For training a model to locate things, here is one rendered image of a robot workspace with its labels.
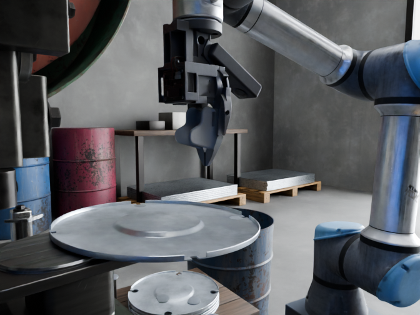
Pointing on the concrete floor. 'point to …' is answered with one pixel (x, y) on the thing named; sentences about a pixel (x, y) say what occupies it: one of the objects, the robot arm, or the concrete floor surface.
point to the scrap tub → (245, 265)
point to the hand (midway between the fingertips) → (210, 157)
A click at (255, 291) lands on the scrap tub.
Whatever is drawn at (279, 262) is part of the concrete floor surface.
